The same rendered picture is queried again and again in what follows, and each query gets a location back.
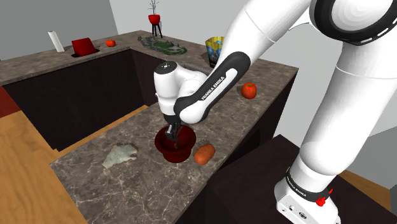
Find pale green crumpled lump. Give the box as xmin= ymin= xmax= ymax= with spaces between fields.
xmin=102 ymin=142 xmax=139 ymax=169

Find white paper towel roll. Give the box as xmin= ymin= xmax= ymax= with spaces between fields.
xmin=47 ymin=30 xmax=66 ymax=53

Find dark red bowl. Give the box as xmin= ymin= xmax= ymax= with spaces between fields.
xmin=154 ymin=125 xmax=197 ymax=164

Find green grey landscape tray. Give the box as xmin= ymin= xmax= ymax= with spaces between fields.
xmin=137 ymin=35 xmax=188 ymax=56

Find red box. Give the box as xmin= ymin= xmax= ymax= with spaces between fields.
xmin=71 ymin=37 xmax=97 ymax=57

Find orange sweet potato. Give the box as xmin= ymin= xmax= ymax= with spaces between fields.
xmin=193 ymin=143 xmax=216 ymax=166

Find yellow blue patterned vase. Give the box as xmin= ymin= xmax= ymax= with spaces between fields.
xmin=204 ymin=36 xmax=225 ymax=69

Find dark kitchen counter cabinet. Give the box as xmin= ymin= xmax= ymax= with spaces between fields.
xmin=0 ymin=30 xmax=300 ymax=224

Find red plant pot on stand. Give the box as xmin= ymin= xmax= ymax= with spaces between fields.
xmin=147 ymin=0 xmax=164 ymax=39

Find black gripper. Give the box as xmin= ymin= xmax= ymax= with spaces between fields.
xmin=163 ymin=113 xmax=183 ymax=149

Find large red tomato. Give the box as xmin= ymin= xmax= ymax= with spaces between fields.
xmin=240 ymin=81 xmax=258 ymax=100

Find dark robot stand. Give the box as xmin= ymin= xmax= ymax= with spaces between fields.
xmin=175 ymin=134 xmax=397 ymax=224

